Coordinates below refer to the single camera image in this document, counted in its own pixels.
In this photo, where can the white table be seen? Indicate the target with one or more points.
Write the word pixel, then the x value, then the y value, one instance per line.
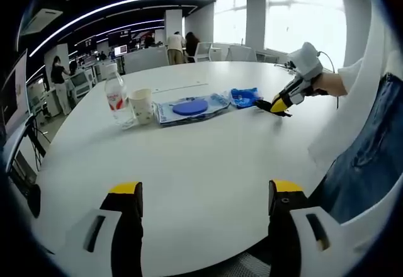
pixel 195 163

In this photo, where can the person's white shirt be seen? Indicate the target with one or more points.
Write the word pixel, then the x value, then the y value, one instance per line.
pixel 343 132

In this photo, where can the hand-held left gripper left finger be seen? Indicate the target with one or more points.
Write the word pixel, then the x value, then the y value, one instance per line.
pixel 126 236

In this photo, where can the person's blue jeans leg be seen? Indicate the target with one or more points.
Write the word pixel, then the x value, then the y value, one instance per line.
pixel 371 151

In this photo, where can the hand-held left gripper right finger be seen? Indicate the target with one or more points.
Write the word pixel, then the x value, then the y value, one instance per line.
pixel 283 236

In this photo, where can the blue tissue pack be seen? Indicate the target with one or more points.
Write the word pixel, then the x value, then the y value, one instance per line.
pixel 245 97

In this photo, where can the black oval object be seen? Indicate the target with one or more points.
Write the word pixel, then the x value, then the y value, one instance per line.
pixel 35 200

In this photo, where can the clear plastic water bottle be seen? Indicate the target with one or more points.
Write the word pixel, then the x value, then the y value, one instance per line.
pixel 117 100

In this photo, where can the wet wipes pack blue lid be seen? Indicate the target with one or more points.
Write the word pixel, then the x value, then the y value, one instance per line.
pixel 189 110

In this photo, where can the computer monitor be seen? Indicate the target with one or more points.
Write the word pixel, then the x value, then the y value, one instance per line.
pixel 14 94

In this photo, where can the white kiosk machine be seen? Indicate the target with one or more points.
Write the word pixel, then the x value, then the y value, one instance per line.
pixel 82 83

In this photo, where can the patterned paper cup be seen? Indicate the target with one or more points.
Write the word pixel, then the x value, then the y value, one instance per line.
pixel 141 107

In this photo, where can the person's right hand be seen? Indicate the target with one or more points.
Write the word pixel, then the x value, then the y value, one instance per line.
pixel 332 83

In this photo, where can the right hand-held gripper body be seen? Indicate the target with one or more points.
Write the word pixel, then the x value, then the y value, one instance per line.
pixel 307 61

